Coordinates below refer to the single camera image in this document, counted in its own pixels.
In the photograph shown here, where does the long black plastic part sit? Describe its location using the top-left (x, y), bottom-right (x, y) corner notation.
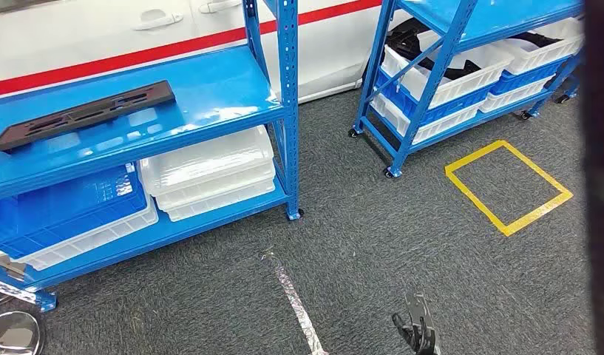
top-left (0, 79), bottom-right (177, 155)

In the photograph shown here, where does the blue metal shelf rack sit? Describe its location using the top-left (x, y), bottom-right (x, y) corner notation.
top-left (0, 0), bottom-right (305, 314)

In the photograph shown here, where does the blue shelf rack on casters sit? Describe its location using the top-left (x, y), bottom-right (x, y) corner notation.
top-left (347, 0), bottom-right (587, 180)

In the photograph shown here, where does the white plastic crate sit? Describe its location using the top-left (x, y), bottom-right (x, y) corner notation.
top-left (164, 178), bottom-right (277, 223)
top-left (370, 92), bottom-right (483, 146)
top-left (155, 163), bottom-right (277, 212)
top-left (492, 17), bottom-right (586, 75)
top-left (381, 29), bottom-right (515, 109)
top-left (138, 124), bottom-right (275, 197)
top-left (478, 75), bottom-right (554, 115)
top-left (15, 195), bottom-right (160, 272)

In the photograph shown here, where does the silver floor tape strip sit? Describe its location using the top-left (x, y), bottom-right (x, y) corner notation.
top-left (259, 249), bottom-right (330, 355)

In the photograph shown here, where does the black plastic parts pile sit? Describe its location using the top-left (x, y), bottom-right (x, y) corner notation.
top-left (387, 18), bottom-right (483, 82)

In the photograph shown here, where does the blue plastic crate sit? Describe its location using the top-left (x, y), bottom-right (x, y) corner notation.
top-left (489, 58), bottom-right (569, 96)
top-left (0, 163), bottom-right (149, 260)
top-left (375, 68), bottom-right (496, 126)

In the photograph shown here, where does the yellow floor tape square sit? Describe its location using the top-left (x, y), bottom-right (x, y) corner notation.
top-left (444, 140), bottom-right (574, 237)

